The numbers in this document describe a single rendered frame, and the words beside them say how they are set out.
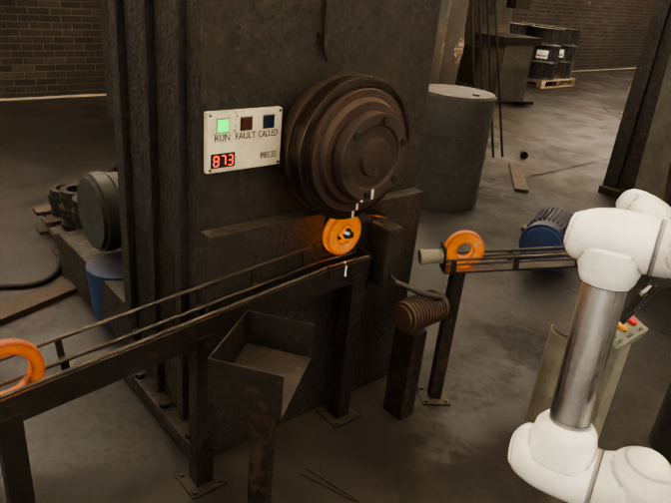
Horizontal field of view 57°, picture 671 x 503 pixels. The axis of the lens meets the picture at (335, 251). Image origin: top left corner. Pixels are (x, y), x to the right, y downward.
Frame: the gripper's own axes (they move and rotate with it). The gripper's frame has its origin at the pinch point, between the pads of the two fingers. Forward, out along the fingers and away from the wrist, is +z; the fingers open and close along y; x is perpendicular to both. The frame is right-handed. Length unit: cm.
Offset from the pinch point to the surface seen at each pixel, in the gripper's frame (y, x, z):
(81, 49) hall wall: -62, -635, 253
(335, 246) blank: 65, -73, 18
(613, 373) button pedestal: -4.5, 9.3, 23.8
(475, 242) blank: 9, -56, 15
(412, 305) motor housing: 36, -51, 36
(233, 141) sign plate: 99, -97, -13
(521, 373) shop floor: -37, -22, 82
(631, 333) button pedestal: -8.6, 4.0, 9.5
